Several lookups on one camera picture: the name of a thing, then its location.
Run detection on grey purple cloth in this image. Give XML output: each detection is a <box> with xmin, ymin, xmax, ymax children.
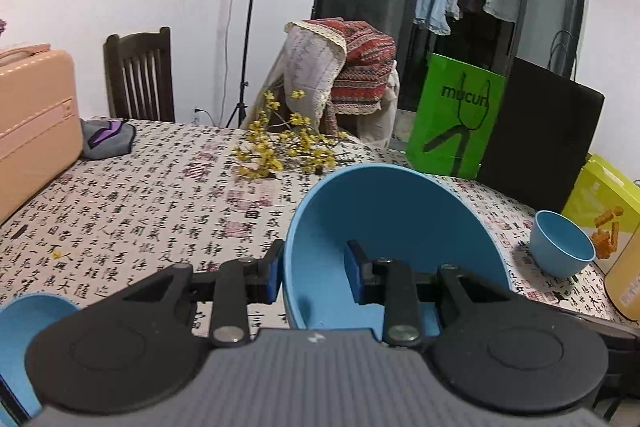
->
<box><xmin>80</xmin><ymin>118</ymin><xmax>137</xmax><ymax>160</ymax></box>

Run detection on red patterned blanket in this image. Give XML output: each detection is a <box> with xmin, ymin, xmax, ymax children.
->
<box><xmin>310</xmin><ymin>19</ymin><xmax>396</xmax><ymax>116</ymax></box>

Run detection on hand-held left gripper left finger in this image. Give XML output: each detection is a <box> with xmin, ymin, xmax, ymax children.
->
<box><xmin>122</xmin><ymin>238</ymin><xmax>286</xmax><ymax>349</ymax></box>

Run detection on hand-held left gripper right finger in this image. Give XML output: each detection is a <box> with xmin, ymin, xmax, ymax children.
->
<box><xmin>345</xmin><ymin>239</ymin><xmax>526</xmax><ymax>349</ymax></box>

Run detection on yellow flower branches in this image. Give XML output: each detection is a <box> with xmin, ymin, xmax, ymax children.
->
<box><xmin>234</xmin><ymin>89</ymin><xmax>351</xmax><ymax>180</ymax></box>

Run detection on white knit cloth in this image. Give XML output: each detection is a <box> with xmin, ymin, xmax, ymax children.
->
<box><xmin>270</xmin><ymin>21</ymin><xmax>347</xmax><ymax>128</ymax></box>

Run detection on yellow green snack box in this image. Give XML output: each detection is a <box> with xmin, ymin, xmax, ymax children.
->
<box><xmin>560</xmin><ymin>153</ymin><xmax>640</xmax><ymax>275</ymax></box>

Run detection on pink suitcase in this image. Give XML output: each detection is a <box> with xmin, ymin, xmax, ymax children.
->
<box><xmin>0</xmin><ymin>43</ymin><xmax>84</xmax><ymax>223</ymax></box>

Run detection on green paper bag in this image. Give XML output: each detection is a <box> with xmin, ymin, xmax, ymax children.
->
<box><xmin>405</xmin><ymin>52</ymin><xmax>507</xmax><ymax>180</ymax></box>

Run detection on beige garment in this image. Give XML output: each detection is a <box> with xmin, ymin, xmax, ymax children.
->
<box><xmin>357</xmin><ymin>62</ymin><xmax>401</xmax><ymax>148</ymax></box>

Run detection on blue bowl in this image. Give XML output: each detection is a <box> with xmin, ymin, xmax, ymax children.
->
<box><xmin>282</xmin><ymin>164</ymin><xmax>512</xmax><ymax>333</ymax></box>
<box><xmin>0</xmin><ymin>293</ymin><xmax>81</xmax><ymax>420</ymax></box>
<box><xmin>530</xmin><ymin>210</ymin><xmax>597</xmax><ymax>279</ymax></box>

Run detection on dark wooden chair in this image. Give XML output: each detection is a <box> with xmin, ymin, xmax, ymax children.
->
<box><xmin>103</xmin><ymin>27</ymin><xmax>176</xmax><ymax>122</ymax></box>

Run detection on black paper bag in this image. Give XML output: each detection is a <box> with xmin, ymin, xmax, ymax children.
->
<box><xmin>475</xmin><ymin>29</ymin><xmax>606</xmax><ymax>212</ymax></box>

